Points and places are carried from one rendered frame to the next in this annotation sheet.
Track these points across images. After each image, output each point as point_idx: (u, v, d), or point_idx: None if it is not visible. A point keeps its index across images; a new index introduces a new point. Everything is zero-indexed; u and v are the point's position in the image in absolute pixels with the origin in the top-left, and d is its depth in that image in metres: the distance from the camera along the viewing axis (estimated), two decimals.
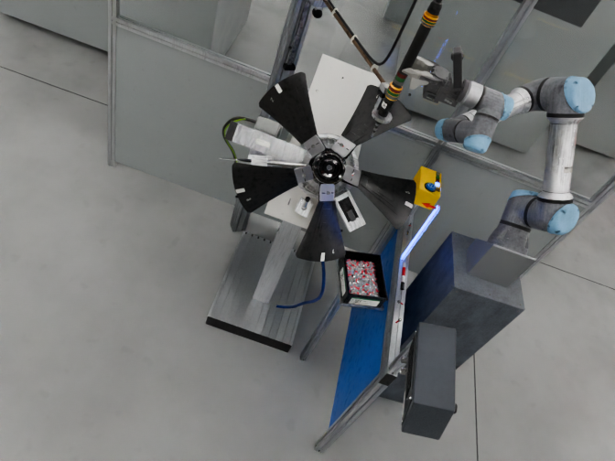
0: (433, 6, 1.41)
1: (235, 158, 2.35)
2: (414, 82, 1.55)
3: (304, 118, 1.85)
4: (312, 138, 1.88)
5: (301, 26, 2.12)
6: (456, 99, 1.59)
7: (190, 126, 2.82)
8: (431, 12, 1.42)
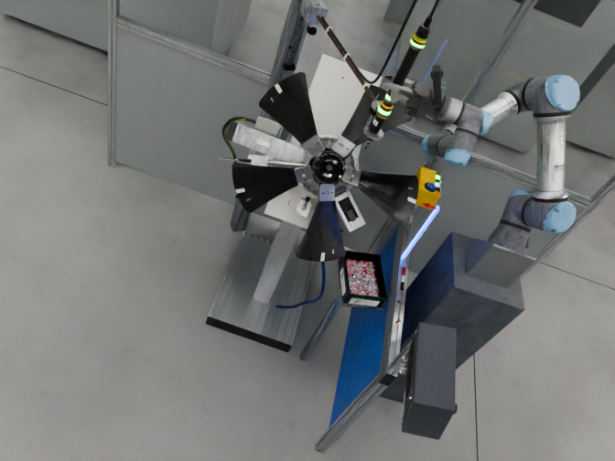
0: (420, 30, 1.46)
1: (235, 158, 2.35)
2: (394, 96, 1.61)
3: (304, 118, 1.85)
4: (312, 138, 1.88)
5: (301, 26, 2.12)
6: (436, 114, 1.64)
7: (190, 126, 2.82)
8: (419, 36, 1.47)
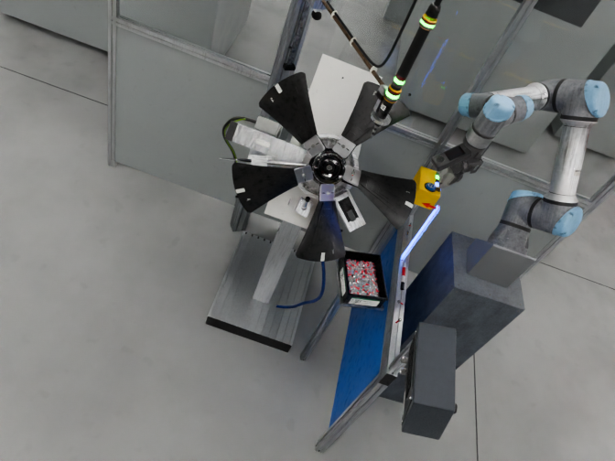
0: (431, 9, 1.42)
1: (235, 158, 2.35)
2: (455, 182, 1.67)
3: (367, 128, 1.86)
4: (350, 143, 1.88)
5: (301, 26, 2.12)
6: None
7: (190, 126, 2.82)
8: (429, 15, 1.43)
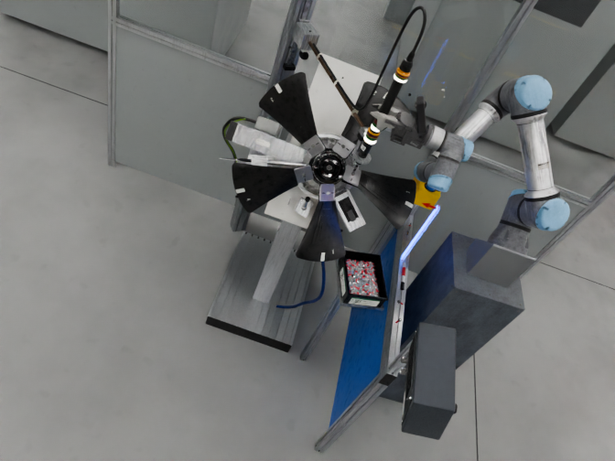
0: (404, 65, 1.55)
1: (235, 158, 2.35)
2: (381, 124, 1.69)
3: None
4: (350, 143, 1.88)
5: None
6: (420, 142, 1.73)
7: (190, 126, 2.82)
8: (403, 69, 1.56)
